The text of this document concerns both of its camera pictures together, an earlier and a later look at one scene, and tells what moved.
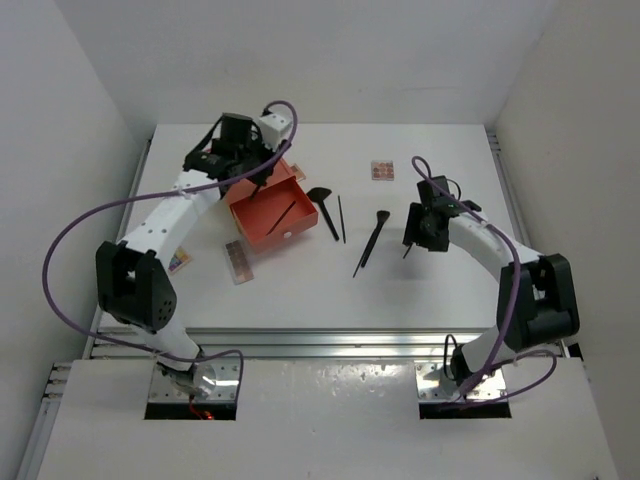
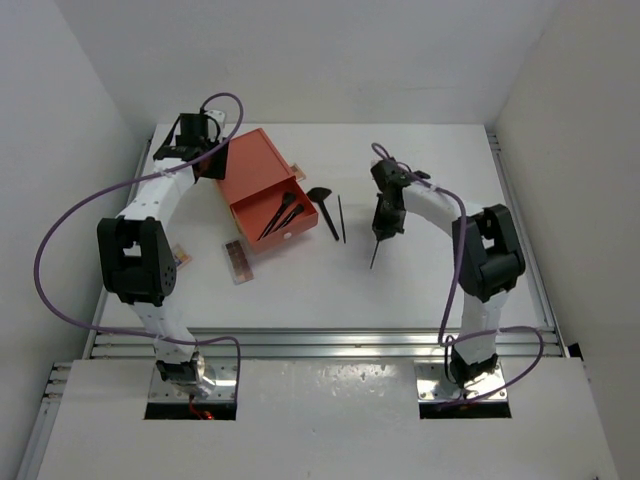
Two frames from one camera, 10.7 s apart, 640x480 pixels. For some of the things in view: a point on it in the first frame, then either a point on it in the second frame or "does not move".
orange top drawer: [274, 214] does not move
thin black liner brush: [341, 218] does not move
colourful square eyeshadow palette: [179, 259] does not move
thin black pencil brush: [407, 250] → [374, 254]
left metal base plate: [227, 387] does not move
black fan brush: [319, 194] does not move
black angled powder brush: [382, 216] → [289, 198]
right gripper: [413, 234] → [383, 229]
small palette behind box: [295, 169] does not move
